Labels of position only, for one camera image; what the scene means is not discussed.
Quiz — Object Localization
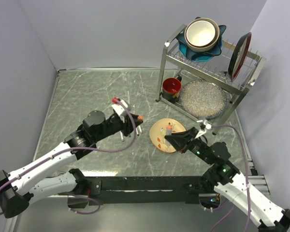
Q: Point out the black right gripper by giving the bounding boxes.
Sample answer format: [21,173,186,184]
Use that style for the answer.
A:
[164,126,214,164]

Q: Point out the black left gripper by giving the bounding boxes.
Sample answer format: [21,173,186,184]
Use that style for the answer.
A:
[93,112,143,142]

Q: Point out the white marker with green end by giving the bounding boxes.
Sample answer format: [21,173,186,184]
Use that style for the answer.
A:
[120,131,125,142]

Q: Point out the grey marker with orange tip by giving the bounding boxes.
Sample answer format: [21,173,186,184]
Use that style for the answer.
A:
[165,122,172,146]

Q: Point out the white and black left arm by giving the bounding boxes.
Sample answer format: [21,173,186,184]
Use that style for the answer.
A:
[0,110,143,218]

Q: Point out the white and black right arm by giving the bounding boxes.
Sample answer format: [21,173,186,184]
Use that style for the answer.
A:
[165,124,290,232]

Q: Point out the tan decorated plate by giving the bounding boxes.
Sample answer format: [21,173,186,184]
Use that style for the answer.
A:
[149,118,186,153]

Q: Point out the speckled glass plate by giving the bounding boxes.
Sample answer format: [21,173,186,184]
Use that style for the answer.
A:
[179,80,227,119]

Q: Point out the red and black mug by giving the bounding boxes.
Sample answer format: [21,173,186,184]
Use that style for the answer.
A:
[162,75,182,103]

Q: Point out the steel dish rack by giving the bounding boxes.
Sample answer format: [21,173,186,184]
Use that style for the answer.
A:
[155,24,266,124]

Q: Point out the black base beam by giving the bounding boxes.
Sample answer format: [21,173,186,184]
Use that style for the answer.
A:
[72,175,230,209]

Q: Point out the blue wavy bowl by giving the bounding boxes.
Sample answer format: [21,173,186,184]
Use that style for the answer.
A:
[176,17,227,62]

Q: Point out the dark red-rimmed plate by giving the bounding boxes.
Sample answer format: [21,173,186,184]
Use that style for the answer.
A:
[228,32,252,82]

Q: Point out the cream bowl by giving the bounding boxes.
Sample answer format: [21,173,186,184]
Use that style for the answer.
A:
[184,17,220,52]

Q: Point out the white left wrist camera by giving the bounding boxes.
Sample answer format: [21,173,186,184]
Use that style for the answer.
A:
[112,97,131,117]

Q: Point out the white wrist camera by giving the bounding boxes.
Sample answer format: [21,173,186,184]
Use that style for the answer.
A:
[195,119,212,139]
[112,97,131,117]

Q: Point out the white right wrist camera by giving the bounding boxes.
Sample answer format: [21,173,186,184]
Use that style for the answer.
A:
[195,119,212,139]

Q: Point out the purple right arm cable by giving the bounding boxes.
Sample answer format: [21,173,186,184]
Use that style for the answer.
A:
[211,124,253,232]

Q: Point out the aluminium frame rail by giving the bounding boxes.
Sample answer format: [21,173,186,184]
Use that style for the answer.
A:
[248,175,270,195]

